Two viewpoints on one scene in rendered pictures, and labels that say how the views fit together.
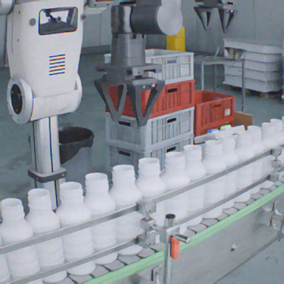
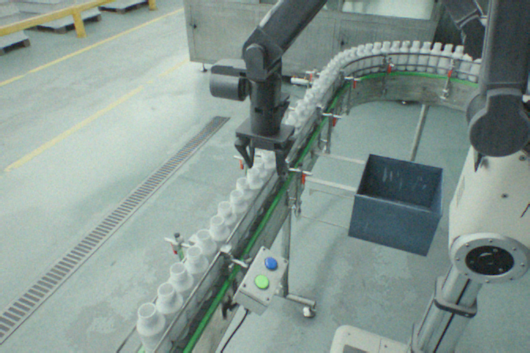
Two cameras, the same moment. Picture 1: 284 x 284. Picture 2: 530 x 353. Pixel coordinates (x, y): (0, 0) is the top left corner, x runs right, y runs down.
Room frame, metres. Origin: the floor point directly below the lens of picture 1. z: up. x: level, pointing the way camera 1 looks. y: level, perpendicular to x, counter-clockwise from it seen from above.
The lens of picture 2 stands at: (1.77, -0.47, 1.85)
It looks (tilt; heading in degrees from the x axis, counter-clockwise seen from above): 36 degrees down; 155
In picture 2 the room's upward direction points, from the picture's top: straight up
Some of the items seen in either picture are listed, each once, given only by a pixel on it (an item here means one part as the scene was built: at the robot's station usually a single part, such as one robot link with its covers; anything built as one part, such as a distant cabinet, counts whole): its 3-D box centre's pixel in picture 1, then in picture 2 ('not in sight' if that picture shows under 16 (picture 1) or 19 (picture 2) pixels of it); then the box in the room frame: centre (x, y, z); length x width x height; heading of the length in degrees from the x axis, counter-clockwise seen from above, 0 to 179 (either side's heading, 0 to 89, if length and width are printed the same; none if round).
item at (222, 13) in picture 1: (221, 17); (256, 150); (1.17, -0.21, 1.43); 0.07 x 0.07 x 0.09; 43
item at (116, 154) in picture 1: (150, 151); not in sight; (3.52, -0.07, 0.33); 0.61 x 0.41 x 0.22; 139
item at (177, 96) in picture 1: (151, 94); not in sight; (3.53, -0.07, 0.78); 0.61 x 0.41 x 0.22; 140
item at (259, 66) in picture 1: (260, 66); not in sight; (8.40, -2.28, 0.50); 1.23 x 1.05 x 1.00; 131
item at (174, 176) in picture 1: (173, 195); (259, 181); (0.84, -0.06, 1.08); 0.06 x 0.06 x 0.17
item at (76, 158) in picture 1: (63, 180); not in sight; (2.89, 0.53, 0.32); 0.45 x 0.45 x 0.64
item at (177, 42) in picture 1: (175, 47); not in sight; (11.14, -0.81, 0.55); 0.40 x 0.40 x 1.10; 43
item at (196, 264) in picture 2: (274, 149); (198, 273); (1.13, -0.36, 1.08); 0.06 x 0.06 x 0.17
